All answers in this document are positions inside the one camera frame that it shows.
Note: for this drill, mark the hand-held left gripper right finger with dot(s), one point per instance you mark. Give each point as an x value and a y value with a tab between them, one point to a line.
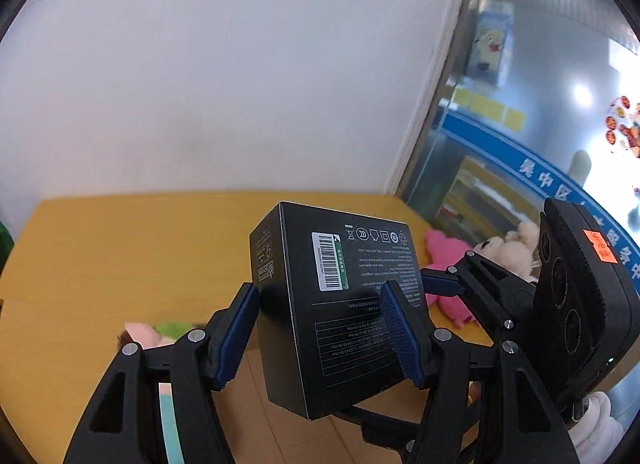
400	339

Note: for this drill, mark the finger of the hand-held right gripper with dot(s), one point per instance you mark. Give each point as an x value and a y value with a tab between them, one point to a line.
380	425
441	285

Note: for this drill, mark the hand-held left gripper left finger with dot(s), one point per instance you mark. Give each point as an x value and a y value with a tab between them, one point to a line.
234	344

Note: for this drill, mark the black cardboard box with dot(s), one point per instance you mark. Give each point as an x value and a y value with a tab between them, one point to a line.
340	249

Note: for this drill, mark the pink and green plush toy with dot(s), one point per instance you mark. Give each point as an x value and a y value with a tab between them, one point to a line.
160	333

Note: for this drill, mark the cream plush toy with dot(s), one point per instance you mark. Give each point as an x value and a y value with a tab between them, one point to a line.
510	254

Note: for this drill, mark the wooden shelf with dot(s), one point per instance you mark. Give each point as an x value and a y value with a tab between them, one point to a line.
482	194

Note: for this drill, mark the teal-edged card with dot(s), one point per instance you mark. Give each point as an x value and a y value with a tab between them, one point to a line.
172	424

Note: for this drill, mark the blue window banner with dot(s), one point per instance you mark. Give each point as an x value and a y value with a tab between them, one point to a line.
520	164

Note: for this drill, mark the wooden desk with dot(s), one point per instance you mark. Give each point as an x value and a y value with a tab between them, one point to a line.
100	254

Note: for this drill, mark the yellow sticky notes row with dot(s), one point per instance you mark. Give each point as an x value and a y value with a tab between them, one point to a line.
490	108

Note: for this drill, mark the red window decoration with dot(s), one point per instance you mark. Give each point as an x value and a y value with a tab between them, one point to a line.
624	124

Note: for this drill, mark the cartoon poster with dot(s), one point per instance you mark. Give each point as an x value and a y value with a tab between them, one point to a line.
490	44

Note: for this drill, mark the green object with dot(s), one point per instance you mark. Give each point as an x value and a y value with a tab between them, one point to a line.
5	239

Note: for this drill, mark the metal door frame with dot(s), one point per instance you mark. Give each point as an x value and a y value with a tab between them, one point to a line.
440	69

